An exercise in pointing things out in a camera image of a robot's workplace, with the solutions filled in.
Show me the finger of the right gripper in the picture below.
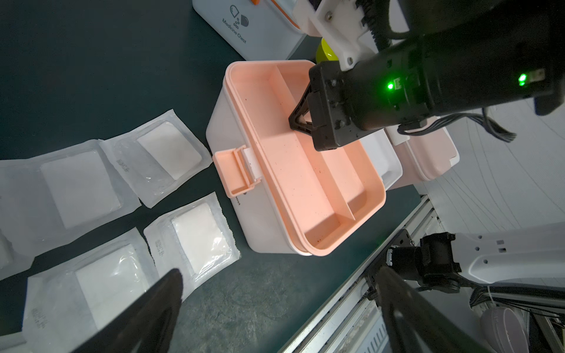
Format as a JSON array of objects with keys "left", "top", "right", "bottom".
[{"left": 288, "top": 85, "right": 319, "bottom": 134}]

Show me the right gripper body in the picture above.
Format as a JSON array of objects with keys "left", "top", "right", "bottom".
[{"left": 308, "top": 1, "right": 564, "bottom": 151}]

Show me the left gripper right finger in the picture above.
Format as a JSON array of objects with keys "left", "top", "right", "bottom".
[{"left": 376, "top": 267, "right": 488, "bottom": 352}]

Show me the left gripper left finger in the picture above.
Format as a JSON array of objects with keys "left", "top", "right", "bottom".
[{"left": 75, "top": 269, "right": 183, "bottom": 352}]

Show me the white box peach handle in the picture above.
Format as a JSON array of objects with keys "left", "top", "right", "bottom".
[{"left": 206, "top": 60, "right": 395, "bottom": 256}]

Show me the blue box orange handle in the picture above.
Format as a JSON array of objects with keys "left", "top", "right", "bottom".
[{"left": 192, "top": 0, "right": 305, "bottom": 61}]

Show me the pink first aid box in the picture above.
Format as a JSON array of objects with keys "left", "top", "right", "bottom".
[{"left": 385, "top": 126, "right": 460, "bottom": 189}]

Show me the green bowl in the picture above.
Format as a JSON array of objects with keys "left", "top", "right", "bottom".
[{"left": 315, "top": 38, "right": 338, "bottom": 64}]

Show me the green table mat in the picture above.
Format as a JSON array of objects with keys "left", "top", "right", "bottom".
[{"left": 1, "top": 1, "right": 420, "bottom": 352}]

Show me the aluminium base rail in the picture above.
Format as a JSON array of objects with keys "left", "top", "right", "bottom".
[{"left": 280, "top": 195, "right": 440, "bottom": 352}]

